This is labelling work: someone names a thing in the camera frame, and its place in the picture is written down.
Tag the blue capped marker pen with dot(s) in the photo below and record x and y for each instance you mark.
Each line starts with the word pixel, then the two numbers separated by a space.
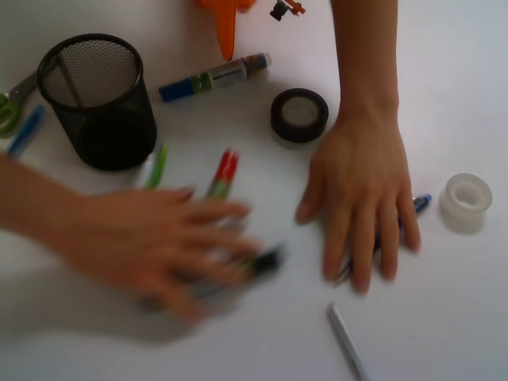
pixel 228 74

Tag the clear tape roll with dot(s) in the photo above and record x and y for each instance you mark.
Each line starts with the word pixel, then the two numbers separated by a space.
pixel 464 202

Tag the person's left forearm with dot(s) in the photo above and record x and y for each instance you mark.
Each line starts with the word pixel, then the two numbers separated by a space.
pixel 35 206

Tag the person's right forearm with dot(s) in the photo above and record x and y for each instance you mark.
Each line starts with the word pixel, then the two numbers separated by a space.
pixel 366 37

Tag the person's right hand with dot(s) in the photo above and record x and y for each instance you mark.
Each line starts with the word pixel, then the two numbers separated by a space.
pixel 361 174

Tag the blue capped ballpoint pen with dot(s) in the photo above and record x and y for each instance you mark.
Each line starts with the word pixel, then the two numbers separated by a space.
pixel 27 132

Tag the green handled scissors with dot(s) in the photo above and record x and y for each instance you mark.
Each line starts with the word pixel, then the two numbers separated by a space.
pixel 13 101

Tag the small black orange part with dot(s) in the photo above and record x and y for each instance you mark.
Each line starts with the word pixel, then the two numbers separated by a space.
pixel 281 7

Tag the dark blue pen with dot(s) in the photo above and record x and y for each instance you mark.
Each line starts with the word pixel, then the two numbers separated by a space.
pixel 420 203

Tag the black capped marker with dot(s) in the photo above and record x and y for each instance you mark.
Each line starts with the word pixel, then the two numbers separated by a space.
pixel 266 264

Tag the red capped marker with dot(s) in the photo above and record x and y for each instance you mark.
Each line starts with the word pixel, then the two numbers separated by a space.
pixel 224 176

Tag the person's left hand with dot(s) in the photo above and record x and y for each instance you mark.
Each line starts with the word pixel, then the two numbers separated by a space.
pixel 144 241

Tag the silver white pen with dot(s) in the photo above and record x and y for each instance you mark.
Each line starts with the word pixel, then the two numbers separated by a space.
pixel 344 338

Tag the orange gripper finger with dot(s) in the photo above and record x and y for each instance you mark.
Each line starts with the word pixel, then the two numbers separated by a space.
pixel 225 12

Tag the black mesh pen holder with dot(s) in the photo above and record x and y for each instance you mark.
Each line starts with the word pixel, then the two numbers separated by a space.
pixel 95 86

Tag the black tape roll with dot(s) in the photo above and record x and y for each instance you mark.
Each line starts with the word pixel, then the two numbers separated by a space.
pixel 299 115

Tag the green white pen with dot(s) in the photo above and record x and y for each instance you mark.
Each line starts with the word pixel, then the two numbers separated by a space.
pixel 152 170

